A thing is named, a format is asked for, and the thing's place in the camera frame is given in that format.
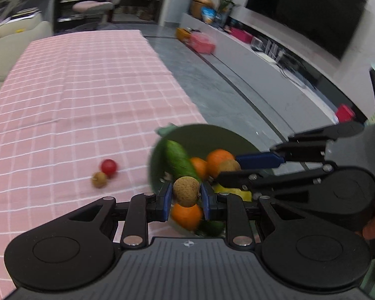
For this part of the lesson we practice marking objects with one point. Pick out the pink checked tablecloth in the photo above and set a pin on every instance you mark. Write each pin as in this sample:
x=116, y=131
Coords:
x=81, y=84

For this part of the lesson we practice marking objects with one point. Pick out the white router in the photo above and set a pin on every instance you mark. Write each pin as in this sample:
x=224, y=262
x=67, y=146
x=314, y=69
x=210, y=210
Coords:
x=273, y=51

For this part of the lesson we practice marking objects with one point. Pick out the black television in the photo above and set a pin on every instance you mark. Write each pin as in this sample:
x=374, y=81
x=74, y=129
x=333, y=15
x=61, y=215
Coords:
x=306, y=9

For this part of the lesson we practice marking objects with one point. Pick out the green potted plant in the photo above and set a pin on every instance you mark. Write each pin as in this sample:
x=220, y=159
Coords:
x=226, y=6

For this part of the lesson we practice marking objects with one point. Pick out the black shelf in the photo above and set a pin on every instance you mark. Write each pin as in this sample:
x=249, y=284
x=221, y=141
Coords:
x=68, y=3

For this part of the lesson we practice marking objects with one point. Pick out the sliding glass door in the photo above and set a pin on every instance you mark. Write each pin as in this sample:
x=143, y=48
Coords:
x=143, y=0

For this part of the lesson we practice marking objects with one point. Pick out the small red plum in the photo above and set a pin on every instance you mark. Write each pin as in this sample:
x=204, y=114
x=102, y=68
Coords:
x=108, y=166

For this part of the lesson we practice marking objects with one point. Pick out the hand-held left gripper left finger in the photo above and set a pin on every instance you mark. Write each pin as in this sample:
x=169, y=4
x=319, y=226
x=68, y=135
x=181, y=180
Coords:
x=166, y=200

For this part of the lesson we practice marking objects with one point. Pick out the green plastic colander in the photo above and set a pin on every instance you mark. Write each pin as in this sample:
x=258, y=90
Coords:
x=200, y=137

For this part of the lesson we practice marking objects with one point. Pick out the green cucumber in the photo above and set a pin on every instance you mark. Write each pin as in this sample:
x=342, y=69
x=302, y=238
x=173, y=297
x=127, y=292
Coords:
x=178, y=159

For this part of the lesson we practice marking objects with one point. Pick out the small yellow toy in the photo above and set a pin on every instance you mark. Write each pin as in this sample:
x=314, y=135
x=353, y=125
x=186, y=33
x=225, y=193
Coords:
x=19, y=31

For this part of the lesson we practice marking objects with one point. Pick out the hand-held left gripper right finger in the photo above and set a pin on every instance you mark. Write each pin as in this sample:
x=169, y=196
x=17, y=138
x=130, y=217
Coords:
x=206, y=200

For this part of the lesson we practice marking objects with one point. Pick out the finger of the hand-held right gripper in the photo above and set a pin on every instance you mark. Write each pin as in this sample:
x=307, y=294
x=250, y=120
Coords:
x=268, y=181
x=259, y=160

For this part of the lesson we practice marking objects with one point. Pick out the small brown kiwi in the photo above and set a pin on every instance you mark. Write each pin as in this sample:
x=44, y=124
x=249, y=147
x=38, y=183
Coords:
x=99, y=180
x=186, y=191
x=229, y=166

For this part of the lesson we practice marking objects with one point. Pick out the white marble cabinet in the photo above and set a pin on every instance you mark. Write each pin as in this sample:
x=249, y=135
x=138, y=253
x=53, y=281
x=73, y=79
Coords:
x=262, y=78

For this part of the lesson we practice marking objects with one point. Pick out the blue snack bag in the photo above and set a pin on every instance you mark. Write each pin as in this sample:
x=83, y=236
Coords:
x=208, y=15

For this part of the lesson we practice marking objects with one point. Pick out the orange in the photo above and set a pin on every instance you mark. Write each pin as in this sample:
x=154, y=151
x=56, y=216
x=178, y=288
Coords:
x=219, y=160
x=200, y=167
x=187, y=217

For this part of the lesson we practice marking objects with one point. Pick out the beige sofa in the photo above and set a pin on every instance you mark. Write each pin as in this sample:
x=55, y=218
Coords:
x=18, y=40

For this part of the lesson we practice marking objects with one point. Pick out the pink storage box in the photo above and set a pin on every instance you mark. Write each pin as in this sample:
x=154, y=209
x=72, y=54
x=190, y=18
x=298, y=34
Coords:
x=203, y=43

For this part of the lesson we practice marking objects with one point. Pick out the red box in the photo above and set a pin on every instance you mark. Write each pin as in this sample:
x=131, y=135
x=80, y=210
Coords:
x=344, y=113

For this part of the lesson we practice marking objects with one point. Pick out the orange box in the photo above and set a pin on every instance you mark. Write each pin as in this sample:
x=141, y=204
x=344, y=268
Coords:
x=182, y=34

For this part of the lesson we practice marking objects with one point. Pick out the pink bin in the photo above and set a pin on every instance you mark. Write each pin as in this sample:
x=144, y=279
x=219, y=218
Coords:
x=240, y=34

